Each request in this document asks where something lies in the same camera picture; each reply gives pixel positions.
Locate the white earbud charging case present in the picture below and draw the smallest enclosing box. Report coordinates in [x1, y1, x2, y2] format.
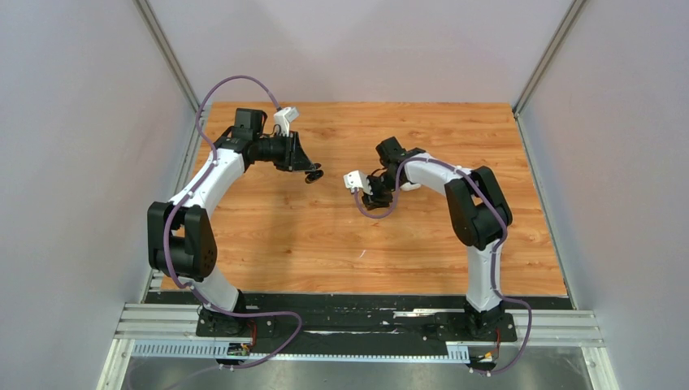
[400, 183, 422, 192]

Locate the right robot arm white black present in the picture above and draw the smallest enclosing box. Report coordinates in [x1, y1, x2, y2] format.
[344, 137, 513, 340]

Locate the black earbud charging case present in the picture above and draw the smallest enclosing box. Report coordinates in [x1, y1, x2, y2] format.
[305, 169, 324, 184]

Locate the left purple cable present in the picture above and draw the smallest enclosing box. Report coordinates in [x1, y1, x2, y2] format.
[162, 75, 306, 372]

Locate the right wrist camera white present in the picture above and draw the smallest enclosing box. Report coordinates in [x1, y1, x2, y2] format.
[343, 170, 373, 195]

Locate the aluminium frame post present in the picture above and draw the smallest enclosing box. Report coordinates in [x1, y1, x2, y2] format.
[133, 0, 201, 111]
[512, 0, 588, 119]

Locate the right aluminium frame post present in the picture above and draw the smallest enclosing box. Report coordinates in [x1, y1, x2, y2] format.
[512, 0, 588, 119]

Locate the purple cable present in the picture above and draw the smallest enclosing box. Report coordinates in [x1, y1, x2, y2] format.
[162, 75, 306, 372]
[352, 157, 535, 377]

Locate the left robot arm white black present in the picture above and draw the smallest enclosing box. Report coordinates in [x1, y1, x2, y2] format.
[147, 106, 323, 336]

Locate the left aluminium frame post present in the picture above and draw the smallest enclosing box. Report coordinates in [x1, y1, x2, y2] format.
[133, 0, 201, 111]

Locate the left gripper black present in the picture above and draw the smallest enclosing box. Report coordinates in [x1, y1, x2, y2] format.
[253, 130, 315, 172]

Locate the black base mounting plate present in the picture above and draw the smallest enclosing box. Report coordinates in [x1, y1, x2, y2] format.
[144, 292, 575, 358]

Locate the white slotted cable duct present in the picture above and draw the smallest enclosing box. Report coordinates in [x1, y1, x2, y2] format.
[132, 343, 471, 363]

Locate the aluminium front rail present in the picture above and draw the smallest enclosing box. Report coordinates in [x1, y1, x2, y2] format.
[114, 304, 605, 348]

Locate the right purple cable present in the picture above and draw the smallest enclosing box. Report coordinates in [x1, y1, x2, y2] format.
[352, 157, 535, 377]

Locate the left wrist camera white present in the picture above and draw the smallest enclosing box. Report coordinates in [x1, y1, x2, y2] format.
[273, 106, 300, 137]

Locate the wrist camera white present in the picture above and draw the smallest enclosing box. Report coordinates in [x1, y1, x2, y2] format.
[343, 170, 373, 195]
[273, 106, 300, 137]

